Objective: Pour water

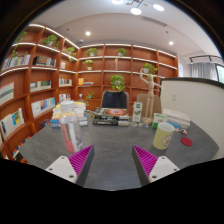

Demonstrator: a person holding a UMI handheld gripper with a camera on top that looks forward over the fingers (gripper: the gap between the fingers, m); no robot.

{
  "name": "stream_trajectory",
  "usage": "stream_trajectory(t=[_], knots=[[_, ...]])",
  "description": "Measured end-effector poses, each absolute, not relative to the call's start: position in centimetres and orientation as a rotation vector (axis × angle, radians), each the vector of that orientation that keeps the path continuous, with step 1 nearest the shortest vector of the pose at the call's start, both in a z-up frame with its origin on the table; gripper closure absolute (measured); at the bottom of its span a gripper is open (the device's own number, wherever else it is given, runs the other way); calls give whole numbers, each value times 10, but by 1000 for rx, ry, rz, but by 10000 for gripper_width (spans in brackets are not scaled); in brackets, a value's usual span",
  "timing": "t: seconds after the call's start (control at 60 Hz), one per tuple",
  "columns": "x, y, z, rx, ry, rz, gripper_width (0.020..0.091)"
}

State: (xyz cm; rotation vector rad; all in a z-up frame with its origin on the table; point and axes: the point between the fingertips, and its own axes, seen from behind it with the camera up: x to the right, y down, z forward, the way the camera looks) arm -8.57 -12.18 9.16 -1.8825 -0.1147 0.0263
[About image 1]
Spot black book with white end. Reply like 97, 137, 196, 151
92, 119, 130, 128

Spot ceiling air vent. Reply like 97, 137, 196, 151
141, 15, 168, 28

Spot dark office chair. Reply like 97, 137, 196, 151
100, 89, 130, 110

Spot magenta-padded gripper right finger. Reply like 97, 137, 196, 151
131, 144, 181, 187

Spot wooden artist mannequin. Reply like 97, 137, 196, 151
139, 71, 164, 125

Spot tall green white carton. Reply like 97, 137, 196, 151
132, 101, 144, 123

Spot brown wooden shelf unit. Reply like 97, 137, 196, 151
0, 23, 179, 161

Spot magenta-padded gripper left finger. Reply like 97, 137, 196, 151
45, 144, 96, 188

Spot pile of colourful books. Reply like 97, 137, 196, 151
49, 100, 89, 129

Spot blue white flat box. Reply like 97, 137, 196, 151
166, 120, 190, 130

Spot flat round red coaster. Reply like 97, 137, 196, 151
180, 136, 194, 147

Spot book with orange cover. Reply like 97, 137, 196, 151
94, 107, 129, 118

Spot grey curtain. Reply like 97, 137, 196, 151
190, 62, 219, 82

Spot recessed ceiling lights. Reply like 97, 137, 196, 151
84, 30, 175, 47

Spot clear bottle with pink label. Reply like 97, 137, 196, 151
59, 100, 84, 154

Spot black ceiling track rail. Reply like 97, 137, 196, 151
189, 54, 224, 65

